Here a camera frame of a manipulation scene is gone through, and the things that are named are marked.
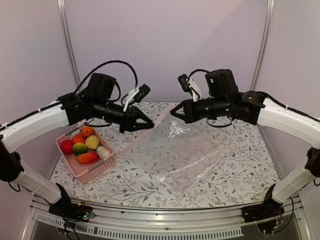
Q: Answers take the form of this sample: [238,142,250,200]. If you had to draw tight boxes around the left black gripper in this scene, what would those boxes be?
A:
[92,97,155,134]

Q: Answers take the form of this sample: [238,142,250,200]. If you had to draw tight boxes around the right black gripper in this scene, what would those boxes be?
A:
[171,96,230,123]

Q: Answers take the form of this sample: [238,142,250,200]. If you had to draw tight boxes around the clear zip top bag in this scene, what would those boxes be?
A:
[119,104,223,198]

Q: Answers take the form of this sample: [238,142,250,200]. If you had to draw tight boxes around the orange green papaya toy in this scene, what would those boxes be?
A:
[81,126,94,138]

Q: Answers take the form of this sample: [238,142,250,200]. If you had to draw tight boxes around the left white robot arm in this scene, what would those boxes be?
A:
[0,73,154,222]

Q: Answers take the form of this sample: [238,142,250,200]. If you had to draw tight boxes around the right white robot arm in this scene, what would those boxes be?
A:
[170,69,320,223]

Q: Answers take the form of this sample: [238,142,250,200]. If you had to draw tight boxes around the white garlic toy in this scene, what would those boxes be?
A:
[96,146,111,159]

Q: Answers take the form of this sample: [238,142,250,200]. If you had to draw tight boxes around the floral tablecloth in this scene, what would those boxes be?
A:
[50,102,280,209]

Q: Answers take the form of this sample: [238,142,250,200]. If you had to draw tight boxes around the orange red mango toy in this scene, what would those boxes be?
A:
[76,152,99,165]

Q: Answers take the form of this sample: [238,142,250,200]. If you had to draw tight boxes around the pink plastic basket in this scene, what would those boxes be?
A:
[55,125,116,184]

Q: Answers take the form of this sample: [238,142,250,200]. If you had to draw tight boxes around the red apple toy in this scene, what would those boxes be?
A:
[60,139,73,155]

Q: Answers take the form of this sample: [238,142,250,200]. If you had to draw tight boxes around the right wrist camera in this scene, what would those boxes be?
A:
[177,74,203,102]

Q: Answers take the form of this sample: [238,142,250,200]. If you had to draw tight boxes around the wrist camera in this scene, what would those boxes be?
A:
[121,84,151,112]
[177,74,203,102]

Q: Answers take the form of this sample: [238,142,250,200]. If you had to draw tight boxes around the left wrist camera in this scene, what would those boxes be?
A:
[121,84,151,112]

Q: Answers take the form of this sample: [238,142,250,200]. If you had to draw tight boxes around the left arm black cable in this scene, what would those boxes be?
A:
[74,59,140,101]

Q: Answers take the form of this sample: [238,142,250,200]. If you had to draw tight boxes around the right aluminium frame post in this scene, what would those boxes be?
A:
[249,0,275,91]

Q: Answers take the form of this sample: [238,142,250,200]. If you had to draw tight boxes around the aluminium frame post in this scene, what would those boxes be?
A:
[57,0,81,86]
[249,0,275,91]

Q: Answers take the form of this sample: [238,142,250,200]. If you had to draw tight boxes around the front aluminium rail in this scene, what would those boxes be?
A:
[22,196,311,240]

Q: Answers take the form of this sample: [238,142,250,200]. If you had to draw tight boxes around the left aluminium frame post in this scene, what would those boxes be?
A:
[57,0,81,86]

